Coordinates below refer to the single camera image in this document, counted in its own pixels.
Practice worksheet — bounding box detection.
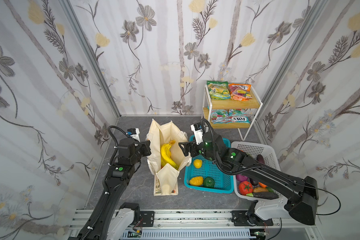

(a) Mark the yellow banana bunch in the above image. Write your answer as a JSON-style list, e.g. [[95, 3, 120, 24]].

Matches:
[[160, 140, 179, 170]]

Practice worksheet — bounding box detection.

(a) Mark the cream floral tote bag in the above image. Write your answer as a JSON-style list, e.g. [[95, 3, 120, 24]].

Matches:
[[146, 120, 192, 197]]

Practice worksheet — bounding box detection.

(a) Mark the orange snack bag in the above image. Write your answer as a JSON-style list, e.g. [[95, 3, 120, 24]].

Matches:
[[229, 83, 253, 101]]

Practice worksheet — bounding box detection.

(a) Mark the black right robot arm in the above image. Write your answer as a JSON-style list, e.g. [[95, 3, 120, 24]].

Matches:
[[179, 119, 320, 226]]

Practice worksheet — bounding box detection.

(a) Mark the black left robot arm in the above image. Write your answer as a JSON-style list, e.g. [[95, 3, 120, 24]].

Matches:
[[69, 126, 151, 240]]

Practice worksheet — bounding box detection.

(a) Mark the teal candy bag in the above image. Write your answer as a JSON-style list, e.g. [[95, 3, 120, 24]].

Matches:
[[211, 109, 230, 124]]

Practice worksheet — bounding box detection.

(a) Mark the Fox's candy bag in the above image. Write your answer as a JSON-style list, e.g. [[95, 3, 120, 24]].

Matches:
[[229, 109, 250, 124]]

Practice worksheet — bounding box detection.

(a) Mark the green snack bag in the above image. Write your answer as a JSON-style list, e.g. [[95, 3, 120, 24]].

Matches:
[[207, 81, 231, 100]]

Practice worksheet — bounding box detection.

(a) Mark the yellow lemon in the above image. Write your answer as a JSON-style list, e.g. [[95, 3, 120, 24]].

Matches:
[[193, 159, 203, 169]]

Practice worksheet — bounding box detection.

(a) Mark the teal plastic basket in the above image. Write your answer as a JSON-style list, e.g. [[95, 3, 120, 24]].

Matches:
[[184, 147, 235, 194]]

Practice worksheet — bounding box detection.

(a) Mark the white wooden two-tier shelf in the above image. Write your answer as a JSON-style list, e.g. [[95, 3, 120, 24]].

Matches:
[[202, 85, 263, 141]]

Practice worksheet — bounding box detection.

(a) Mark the green bell pepper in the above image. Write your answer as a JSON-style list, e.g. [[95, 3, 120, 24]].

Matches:
[[203, 177, 215, 189]]

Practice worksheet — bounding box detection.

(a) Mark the yellow bumpy citrus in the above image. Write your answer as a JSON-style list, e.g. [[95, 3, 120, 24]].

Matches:
[[189, 177, 204, 187]]

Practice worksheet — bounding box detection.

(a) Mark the purple onion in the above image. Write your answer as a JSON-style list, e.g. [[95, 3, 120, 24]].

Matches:
[[236, 174, 248, 182]]

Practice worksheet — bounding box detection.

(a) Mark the white plastic basket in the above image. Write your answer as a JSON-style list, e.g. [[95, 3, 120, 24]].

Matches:
[[231, 141, 285, 202]]

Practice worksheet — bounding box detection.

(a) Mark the red tomato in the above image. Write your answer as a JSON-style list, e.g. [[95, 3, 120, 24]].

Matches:
[[239, 181, 254, 196]]

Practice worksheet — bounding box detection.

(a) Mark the dark green cucumber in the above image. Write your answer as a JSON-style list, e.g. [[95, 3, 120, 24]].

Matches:
[[252, 192, 279, 200]]

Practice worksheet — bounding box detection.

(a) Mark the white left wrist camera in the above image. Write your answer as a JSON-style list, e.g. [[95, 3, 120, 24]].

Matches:
[[127, 128, 140, 142]]

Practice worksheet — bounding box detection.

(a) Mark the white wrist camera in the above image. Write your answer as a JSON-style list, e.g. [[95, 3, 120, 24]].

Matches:
[[127, 128, 140, 142], [191, 123, 203, 145]]

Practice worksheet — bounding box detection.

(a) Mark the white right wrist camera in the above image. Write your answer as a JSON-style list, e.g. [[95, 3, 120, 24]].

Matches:
[[191, 123, 203, 145]]

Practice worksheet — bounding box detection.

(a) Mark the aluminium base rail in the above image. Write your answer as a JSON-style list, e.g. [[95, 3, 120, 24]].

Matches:
[[65, 208, 319, 240]]

